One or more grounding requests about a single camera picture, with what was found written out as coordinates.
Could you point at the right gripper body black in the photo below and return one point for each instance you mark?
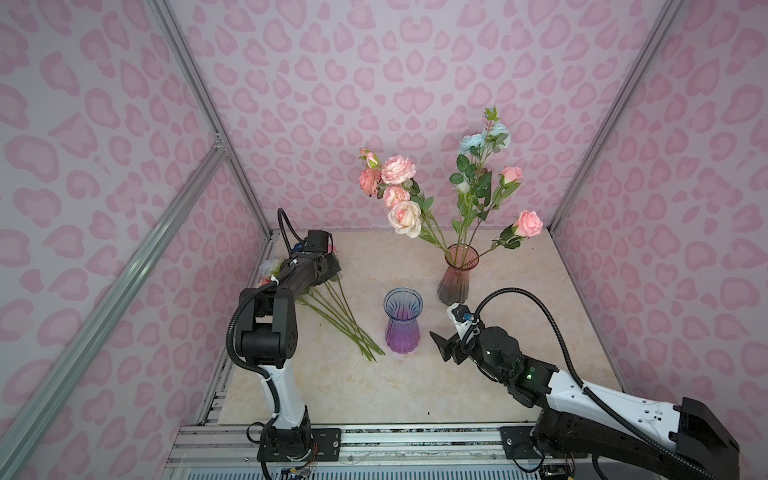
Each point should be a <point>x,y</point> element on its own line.
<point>458,346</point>

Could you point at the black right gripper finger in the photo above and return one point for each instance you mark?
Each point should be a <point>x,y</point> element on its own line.
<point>446,351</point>
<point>440,340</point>

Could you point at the blue purple glass vase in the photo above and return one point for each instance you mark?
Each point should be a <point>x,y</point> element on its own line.
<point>402,306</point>

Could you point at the pink grey glass vase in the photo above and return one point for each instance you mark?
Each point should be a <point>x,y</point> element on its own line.
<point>454,285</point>

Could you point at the pink white peony spray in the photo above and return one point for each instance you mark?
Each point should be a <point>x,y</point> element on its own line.
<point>409,209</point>

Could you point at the pale blue flower spray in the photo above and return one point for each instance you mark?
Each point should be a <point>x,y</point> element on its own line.
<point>474,180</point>

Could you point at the white blue artificial rose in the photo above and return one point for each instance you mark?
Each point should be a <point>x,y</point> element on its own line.
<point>269,268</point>

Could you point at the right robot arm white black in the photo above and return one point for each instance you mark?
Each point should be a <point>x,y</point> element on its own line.
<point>682,440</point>

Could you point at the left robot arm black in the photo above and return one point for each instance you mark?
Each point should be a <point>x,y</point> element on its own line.
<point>262,338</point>

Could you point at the cream white rose stem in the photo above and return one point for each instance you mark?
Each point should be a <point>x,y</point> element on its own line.
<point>329,301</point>

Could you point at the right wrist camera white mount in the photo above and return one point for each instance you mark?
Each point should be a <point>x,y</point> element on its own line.
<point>465,322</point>

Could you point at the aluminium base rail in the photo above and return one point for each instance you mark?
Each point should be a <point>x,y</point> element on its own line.
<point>379,451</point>

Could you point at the aluminium corner frame post left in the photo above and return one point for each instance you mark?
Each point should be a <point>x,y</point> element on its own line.
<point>181,52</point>

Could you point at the aluminium corner frame post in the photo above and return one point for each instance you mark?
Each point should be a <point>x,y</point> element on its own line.
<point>181,52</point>
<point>664,24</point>

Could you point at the aluminium corner frame post right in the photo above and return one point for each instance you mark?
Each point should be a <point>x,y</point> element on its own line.
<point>664,24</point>

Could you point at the aluminium diagonal frame bar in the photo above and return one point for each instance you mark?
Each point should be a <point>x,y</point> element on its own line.
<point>38,414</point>

